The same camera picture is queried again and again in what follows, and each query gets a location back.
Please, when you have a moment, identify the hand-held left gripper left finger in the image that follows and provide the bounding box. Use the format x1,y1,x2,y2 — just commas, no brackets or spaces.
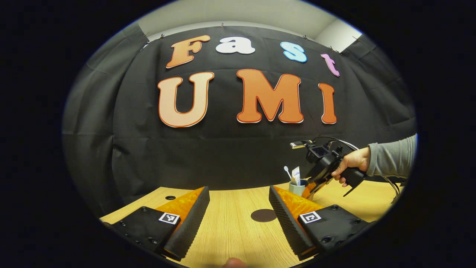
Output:
102,186,211,262

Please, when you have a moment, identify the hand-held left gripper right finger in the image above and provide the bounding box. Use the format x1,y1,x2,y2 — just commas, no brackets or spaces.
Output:
268,185,374,261

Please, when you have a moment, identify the blue-grey cup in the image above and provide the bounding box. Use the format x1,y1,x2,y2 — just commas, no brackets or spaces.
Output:
289,179,309,197

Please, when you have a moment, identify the dark round coaster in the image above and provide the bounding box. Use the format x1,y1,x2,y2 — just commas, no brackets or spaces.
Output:
250,209,277,223

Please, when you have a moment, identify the wooden desktop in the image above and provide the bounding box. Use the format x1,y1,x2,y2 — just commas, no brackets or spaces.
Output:
100,179,406,268

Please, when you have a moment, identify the black backdrop cloth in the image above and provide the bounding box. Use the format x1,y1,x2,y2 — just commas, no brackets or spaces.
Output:
61,25,417,218

